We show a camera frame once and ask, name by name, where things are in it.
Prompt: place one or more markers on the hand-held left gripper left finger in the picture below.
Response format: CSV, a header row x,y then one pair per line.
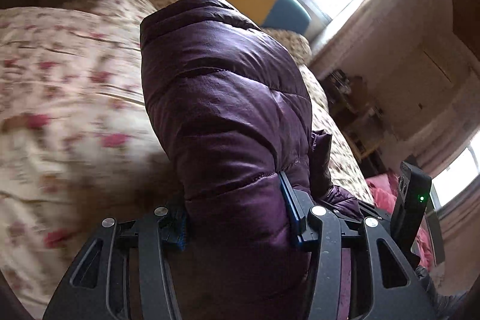
x,y
180,230

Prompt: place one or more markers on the cluttered wooden desk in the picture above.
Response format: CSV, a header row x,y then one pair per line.
x,y
348,91

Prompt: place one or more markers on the wooden chair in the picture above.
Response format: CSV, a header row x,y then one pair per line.
x,y
365,136

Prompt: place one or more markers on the floral quilt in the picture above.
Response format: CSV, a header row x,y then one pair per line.
x,y
56,80

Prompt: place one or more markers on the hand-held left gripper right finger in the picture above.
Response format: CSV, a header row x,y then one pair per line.
x,y
294,215

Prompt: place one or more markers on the small side window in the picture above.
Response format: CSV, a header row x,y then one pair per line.
x,y
461,173

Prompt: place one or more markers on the pink cloth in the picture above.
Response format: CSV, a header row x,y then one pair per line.
x,y
382,192

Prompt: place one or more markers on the purple puffer jacket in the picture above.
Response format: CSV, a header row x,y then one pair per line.
x,y
225,98

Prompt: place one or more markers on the pink patterned curtain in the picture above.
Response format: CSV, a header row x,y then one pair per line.
x,y
367,16

